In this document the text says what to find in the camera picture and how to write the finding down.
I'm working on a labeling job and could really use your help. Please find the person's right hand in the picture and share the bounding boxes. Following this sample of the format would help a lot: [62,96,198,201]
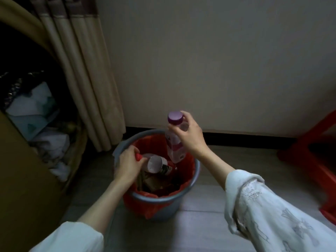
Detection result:
[168,110,210,158]

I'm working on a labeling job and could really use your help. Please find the black plastic bag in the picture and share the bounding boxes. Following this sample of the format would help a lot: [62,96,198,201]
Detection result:
[0,70,45,108]

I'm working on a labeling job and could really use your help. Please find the grey bin with red liner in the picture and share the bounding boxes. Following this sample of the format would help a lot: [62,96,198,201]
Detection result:
[113,129,201,223]

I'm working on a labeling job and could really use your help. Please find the large open cardboard box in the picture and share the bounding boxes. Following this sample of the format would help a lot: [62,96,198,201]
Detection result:
[0,0,89,192]

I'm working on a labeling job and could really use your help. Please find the person's left hand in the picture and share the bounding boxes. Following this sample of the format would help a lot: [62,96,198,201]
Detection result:
[113,145,148,186]

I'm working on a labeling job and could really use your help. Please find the person's left forearm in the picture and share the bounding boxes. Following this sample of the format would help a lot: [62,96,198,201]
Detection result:
[78,178,134,235]

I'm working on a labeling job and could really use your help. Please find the person's printed right sleeve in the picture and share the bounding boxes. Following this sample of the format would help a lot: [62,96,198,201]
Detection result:
[224,169,336,252]

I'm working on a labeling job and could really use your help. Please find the striped brown curtain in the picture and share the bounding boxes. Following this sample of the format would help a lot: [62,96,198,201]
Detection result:
[27,0,126,153]

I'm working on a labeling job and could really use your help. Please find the white crumpled plastic bag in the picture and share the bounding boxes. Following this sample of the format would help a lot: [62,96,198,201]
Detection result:
[29,127,71,181]

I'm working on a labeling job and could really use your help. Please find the white teal printed box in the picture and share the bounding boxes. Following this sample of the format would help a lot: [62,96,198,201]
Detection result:
[5,81,60,141]

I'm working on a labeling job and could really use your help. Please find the clear bottle red label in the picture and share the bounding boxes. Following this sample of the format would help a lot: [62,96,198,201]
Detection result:
[135,153,176,177]

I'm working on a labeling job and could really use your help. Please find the person's white left sleeve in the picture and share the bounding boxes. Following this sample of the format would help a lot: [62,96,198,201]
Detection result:
[30,221,105,252]

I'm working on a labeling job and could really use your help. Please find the person's right forearm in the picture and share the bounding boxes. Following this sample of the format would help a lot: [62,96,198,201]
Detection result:
[195,148,236,191]

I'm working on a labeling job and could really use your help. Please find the clear bottle purple cap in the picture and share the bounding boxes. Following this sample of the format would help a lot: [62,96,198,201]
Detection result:
[164,111,190,164]

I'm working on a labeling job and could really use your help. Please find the red plastic stool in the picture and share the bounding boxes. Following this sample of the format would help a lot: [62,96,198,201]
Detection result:
[277,110,336,225]

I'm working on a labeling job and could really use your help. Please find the torn cardboard pieces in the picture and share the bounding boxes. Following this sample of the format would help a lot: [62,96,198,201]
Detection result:
[135,170,184,195]

